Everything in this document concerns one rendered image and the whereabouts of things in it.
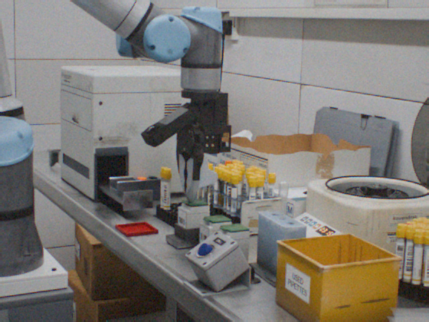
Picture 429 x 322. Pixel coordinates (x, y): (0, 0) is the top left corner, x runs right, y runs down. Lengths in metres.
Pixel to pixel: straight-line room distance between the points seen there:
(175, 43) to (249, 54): 1.16
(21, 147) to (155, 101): 0.65
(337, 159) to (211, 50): 0.48
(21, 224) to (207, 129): 0.39
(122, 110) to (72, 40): 1.35
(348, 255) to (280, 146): 0.73
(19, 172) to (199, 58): 0.39
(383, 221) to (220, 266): 0.33
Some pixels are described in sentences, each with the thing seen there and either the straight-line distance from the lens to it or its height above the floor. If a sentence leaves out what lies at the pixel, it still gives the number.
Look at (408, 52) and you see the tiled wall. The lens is 1.76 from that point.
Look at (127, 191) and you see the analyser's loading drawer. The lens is 1.66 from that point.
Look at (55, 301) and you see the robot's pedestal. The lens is 1.21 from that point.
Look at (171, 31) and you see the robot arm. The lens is 1.19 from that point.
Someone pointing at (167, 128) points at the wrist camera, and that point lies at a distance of 1.36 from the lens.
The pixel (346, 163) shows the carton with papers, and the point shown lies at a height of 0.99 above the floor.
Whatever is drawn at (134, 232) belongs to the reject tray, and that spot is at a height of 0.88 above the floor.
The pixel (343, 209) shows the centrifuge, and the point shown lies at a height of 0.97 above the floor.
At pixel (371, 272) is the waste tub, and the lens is 1.08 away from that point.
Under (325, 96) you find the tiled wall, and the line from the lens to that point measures 2.01.
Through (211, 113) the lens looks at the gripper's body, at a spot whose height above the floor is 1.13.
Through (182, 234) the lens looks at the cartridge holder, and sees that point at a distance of 1.42.
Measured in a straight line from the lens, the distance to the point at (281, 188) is 1.24.
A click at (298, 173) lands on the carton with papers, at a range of 1.65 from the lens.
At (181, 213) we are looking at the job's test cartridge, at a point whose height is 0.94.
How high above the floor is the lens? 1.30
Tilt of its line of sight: 11 degrees down
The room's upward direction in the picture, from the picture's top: 2 degrees clockwise
